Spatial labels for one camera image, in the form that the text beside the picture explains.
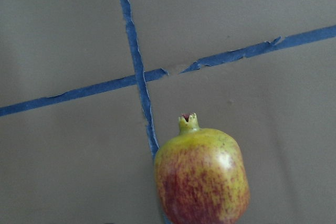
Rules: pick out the red green pomegranate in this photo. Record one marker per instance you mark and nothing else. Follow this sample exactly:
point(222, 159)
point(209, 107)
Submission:
point(200, 175)

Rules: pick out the blue tape strip lengthwise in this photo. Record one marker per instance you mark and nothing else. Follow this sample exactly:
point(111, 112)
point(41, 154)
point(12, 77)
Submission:
point(139, 75)

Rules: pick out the blue tape strip crosswise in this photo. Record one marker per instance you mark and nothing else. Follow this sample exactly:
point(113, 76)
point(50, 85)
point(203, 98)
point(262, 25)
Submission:
point(278, 43)

